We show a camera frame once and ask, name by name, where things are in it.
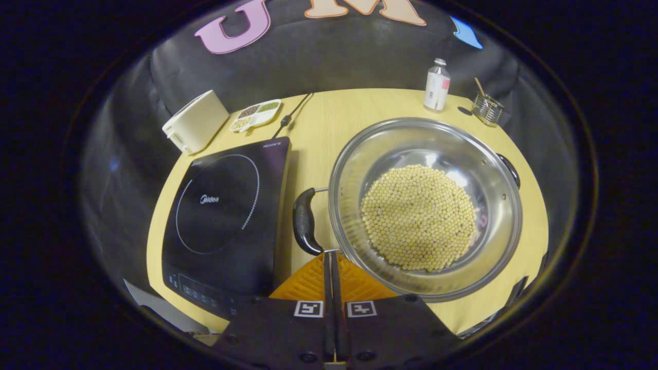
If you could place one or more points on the clear plastic bottle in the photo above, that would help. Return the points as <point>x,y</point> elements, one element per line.
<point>437,87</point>

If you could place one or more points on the stainless steel pot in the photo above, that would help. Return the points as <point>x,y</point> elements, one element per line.
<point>411,144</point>

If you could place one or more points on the wooden stick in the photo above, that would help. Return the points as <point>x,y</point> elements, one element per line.
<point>479,86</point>

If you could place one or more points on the white box appliance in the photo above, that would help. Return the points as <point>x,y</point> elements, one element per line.
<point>198,123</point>

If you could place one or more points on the pile of soybeans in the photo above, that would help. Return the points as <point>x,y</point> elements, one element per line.
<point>419,218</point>

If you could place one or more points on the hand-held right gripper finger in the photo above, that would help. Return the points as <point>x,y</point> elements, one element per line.
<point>327,288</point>
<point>336,288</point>

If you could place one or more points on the black induction cooktop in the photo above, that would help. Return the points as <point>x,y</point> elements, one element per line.
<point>221,205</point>

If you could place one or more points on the white divided bean tray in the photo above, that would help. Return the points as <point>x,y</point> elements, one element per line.
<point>255,115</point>

